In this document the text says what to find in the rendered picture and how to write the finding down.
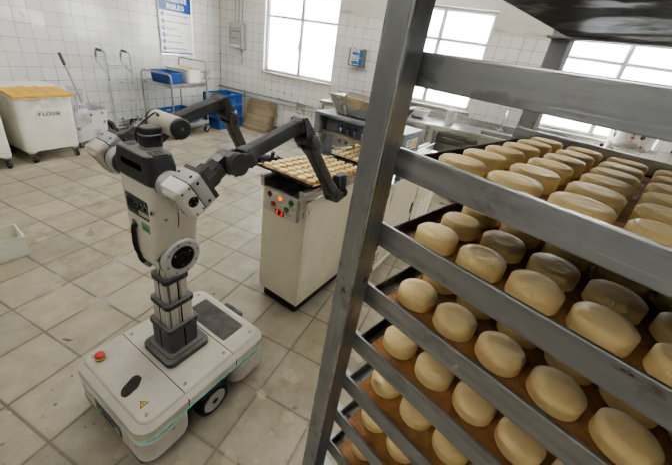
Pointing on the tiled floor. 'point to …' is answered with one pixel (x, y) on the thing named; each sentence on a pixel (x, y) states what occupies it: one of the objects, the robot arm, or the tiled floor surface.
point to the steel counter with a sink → (485, 132)
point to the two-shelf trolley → (180, 90)
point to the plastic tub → (12, 244)
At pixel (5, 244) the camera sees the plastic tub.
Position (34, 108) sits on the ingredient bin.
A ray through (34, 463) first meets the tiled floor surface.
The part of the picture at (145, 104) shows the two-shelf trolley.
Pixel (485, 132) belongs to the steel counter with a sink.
